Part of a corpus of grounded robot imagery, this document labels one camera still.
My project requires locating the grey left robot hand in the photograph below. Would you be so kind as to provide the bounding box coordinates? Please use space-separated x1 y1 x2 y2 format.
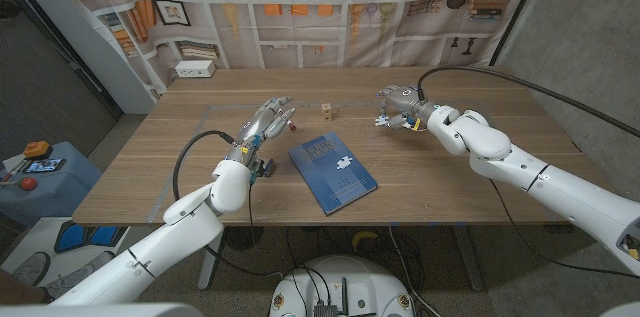
227 95 297 166

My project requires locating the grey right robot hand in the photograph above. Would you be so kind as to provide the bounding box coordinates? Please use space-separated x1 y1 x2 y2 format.
375 84 442 132

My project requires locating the blue notebook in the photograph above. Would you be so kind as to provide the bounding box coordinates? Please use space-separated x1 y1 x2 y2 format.
287 131 379 217

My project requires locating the white power outlet box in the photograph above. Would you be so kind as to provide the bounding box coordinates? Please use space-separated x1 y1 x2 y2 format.
174 59 217 79

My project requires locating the printed bookshelf backdrop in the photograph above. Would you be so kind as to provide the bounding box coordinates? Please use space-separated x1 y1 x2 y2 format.
52 0 549 103

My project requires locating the yellow object under table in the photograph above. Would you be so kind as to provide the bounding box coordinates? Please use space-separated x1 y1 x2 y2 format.
351 230 379 251

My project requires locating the white table leg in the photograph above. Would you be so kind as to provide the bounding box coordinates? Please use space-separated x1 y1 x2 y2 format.
197 229 226 291

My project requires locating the grey table leg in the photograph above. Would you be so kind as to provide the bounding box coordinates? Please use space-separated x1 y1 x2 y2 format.
452 224 486 292

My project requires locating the white robot torso base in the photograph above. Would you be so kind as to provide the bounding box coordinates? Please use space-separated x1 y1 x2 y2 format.
269 255 415 317

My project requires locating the white and blue floor board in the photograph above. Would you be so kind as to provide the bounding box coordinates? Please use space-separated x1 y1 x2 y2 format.
0 216 139 303

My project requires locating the smartphone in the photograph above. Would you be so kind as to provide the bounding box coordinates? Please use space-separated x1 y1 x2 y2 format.
24 158 66 174

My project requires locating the orange box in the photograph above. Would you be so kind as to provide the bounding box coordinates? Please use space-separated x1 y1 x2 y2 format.
23 140 52 159

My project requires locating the grey sneaker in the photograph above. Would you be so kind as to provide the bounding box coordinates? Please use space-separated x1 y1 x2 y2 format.
12 251 51 287
43 250 117 299

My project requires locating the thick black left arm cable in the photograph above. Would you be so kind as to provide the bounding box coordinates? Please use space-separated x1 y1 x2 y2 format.
172 129 236 203

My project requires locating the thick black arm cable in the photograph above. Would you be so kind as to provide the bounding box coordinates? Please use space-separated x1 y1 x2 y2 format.
417 65 640 139
172 129 236 203

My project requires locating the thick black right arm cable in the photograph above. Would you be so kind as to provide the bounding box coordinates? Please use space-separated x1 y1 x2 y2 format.
417 65 640 139

